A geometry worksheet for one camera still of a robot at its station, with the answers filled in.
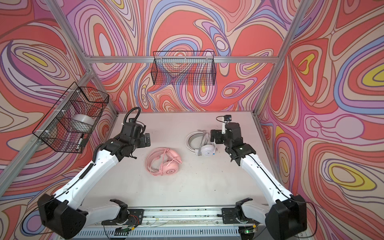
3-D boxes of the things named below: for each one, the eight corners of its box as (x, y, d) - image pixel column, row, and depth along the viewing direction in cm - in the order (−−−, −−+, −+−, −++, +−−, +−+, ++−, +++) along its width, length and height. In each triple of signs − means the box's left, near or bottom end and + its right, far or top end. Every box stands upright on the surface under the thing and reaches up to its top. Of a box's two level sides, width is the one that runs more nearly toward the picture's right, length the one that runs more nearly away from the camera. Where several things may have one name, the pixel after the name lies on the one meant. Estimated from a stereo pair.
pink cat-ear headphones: (144, 171, 90) (139, 164, 83) (155, 150, 100) (152, 142, 92) (174, 181, 87) (172, 175, 79) (183, 157, 96) (182, 150, 89)
